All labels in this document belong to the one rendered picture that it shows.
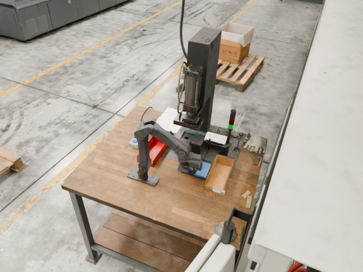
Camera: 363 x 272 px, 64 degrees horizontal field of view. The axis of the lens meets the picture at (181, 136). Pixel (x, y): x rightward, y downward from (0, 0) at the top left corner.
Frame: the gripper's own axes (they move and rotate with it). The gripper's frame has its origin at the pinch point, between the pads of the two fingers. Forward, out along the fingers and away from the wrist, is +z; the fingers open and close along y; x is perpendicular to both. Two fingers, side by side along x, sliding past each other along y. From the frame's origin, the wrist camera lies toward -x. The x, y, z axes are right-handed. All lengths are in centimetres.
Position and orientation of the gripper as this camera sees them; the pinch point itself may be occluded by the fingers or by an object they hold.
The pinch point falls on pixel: (186, 168)
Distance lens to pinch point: 181.3
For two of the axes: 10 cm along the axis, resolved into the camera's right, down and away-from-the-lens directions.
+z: 1.1, 3.9, 9.2
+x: -9.5, -2.4, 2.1
